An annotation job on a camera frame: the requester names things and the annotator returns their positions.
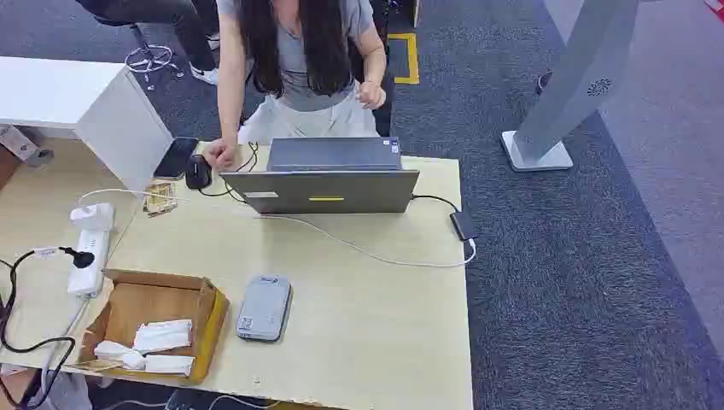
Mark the grey laptop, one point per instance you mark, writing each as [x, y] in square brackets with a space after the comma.
[322, 191]

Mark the black adapter hub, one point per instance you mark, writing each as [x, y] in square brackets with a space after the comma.
[463, 225]

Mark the person's left hand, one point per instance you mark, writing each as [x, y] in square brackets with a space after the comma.
[371, 95]

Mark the person's hand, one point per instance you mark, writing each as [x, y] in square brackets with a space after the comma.
[219, 154]
[371, 95]

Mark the grey zip case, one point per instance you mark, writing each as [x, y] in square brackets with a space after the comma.
[263, 308]

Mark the person's right hand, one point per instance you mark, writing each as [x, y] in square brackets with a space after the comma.
[219, 154]

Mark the black computer mouse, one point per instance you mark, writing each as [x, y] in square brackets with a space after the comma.
[198, 171]

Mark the black smartphone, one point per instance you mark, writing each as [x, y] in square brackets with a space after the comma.
[176, 158]

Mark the gold snack packet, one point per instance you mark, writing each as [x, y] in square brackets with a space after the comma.
[160, 198]

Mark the brown cardboard box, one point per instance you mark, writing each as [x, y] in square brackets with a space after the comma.
[152, 300]

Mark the large white card packet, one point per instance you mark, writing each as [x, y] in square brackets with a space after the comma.
[163, 336]

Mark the flat white card packet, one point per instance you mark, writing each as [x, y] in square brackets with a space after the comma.
[168, 365]

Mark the grey floor stand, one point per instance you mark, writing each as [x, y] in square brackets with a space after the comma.
[577, 73]

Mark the black stool with chrome base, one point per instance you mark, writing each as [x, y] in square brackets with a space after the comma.
[148, 56]

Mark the seated person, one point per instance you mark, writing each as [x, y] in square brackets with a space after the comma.
[169, 17]

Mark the white charger plug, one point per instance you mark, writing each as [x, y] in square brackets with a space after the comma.
[92, 217]

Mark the white cabinet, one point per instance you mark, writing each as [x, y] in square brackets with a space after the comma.
[107, 107]

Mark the white power strip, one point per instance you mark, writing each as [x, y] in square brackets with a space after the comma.
[90, 266]

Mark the black power plug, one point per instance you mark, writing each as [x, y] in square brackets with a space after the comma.
[82, 259]

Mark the crumpled white card packet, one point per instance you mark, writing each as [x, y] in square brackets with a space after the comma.
[116, 353]

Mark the grey bracket under cabinet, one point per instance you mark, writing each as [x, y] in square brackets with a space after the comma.
[25, 148]

